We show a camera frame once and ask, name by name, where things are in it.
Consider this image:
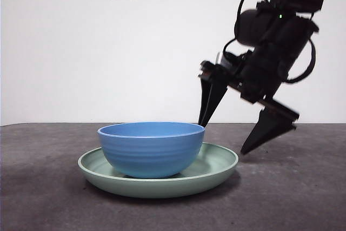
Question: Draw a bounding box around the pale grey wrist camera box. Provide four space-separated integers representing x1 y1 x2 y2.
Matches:
215 51 245 76

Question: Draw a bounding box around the blue ribbed bowl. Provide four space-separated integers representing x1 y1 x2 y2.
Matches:
97 121 205 180

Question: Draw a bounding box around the pale green round plate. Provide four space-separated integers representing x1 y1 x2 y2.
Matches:
77 142 239 199

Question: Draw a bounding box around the black looped wrist cable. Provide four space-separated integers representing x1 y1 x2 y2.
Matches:
285 37 317 84

